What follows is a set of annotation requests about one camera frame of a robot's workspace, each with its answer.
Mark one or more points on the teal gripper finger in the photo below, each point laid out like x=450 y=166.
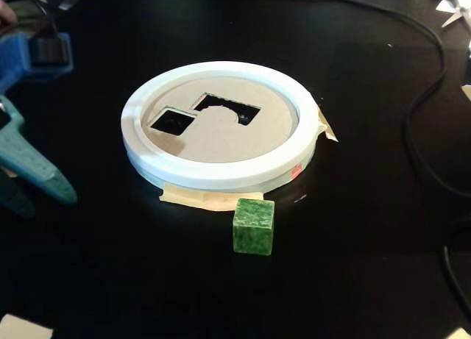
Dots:
x=33 y=162
x=16 y=197

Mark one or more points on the green square wooden block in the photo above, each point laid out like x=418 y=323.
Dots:
x=253 y=227

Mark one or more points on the person hand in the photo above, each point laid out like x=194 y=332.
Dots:
x=6 y=11

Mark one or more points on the large white paper corner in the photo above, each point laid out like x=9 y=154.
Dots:
x=22 y=328

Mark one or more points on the wide masking tape strip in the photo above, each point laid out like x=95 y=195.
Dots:
x=195 y=198

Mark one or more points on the small masking tape piece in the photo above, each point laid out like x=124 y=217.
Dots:
x=326 y=127

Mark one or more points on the white object at table edge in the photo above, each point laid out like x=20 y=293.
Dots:
x=466 y=96

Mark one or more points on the silver scissors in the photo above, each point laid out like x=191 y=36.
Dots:
x=453 y=11

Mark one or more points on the small white paper corner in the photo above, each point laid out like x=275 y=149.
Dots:
x=464 y=333

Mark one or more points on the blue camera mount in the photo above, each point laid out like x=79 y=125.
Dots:
x=14 y=59

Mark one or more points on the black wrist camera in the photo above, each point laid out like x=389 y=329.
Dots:
x=49 y=51

